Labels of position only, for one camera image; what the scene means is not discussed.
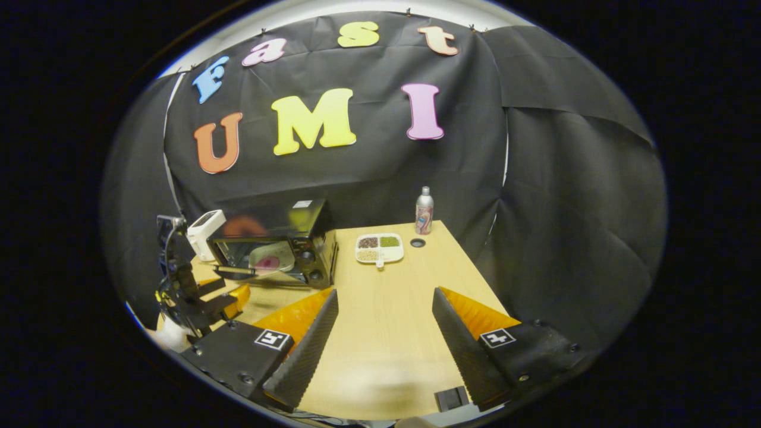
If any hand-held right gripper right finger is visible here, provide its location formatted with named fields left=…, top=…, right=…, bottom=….
left=432, top=287, right=586, bottom=411

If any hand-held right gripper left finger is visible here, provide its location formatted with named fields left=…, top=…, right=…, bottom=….
left=181, top=288, right=339, bottom=412

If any white rectangular plate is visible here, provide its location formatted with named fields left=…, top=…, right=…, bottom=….
left=249, top=241, right=296, bottom=275

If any black electric oven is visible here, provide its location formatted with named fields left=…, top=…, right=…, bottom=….
left=207, top=199, right=338, bottom=290

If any white toaster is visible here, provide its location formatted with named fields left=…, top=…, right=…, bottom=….
left=187, top=209, right=227, bottom=263

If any white divided dish with grains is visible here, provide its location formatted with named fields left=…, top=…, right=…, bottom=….
left=356, top=233, right=405, bottom=270

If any silver drink bottle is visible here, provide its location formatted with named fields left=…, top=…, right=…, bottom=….
left=415, top=187, right=435, bottom=235

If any black backdrop cloth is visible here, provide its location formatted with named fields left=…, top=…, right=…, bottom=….
left=100, top=11, right=668, bottom=351

